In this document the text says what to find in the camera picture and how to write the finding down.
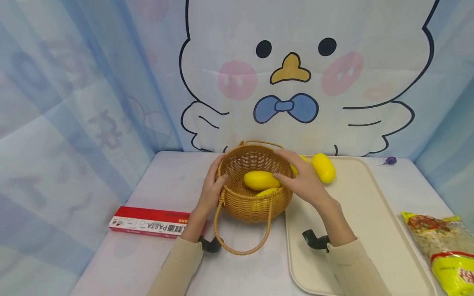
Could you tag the person's left thumb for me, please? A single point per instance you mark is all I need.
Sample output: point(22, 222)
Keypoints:
point(221, 183)

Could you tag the person's right hand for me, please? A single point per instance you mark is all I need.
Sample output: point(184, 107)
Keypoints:
point(307, 183)

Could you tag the person's right forearm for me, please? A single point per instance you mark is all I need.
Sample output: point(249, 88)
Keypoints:
point(355, 263)

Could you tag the beige tray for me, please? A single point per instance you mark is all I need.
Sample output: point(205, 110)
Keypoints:
point(355, 230)

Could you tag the person's left hand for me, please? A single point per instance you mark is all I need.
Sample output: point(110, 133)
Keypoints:
point(211, 193)

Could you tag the red white pasta box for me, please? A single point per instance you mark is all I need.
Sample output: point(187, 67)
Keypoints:
point(148, 223)

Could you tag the yellow transparent food bag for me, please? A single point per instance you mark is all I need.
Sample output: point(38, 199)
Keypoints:
point(444, 250)

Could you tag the person's left fingers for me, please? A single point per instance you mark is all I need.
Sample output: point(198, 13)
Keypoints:
point(214, 168)

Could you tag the person's right fingers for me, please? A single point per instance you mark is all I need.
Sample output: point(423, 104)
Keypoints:
point(294, 158)

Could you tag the person's left forearm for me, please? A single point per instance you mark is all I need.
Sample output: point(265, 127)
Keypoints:
point(181, 263)

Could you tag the purple lollipop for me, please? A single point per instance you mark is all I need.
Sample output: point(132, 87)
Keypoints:
point(391, 160)

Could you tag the brown wicker basket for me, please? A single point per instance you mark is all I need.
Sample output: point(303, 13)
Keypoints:
point(248, 209)

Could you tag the yellow mango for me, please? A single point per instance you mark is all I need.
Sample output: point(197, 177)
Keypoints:
point(293, 170)
point(267, 192)
point(259, 180)
point(323, 168)

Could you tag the person's right thumb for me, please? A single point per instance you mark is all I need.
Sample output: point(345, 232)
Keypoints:
point(284, 180)

